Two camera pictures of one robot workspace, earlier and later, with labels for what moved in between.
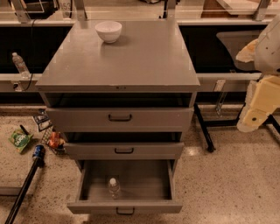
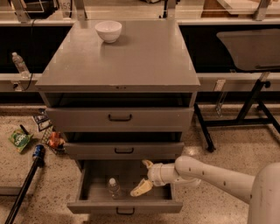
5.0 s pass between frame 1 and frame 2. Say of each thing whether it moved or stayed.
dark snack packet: stayed
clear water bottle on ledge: stayed
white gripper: moved
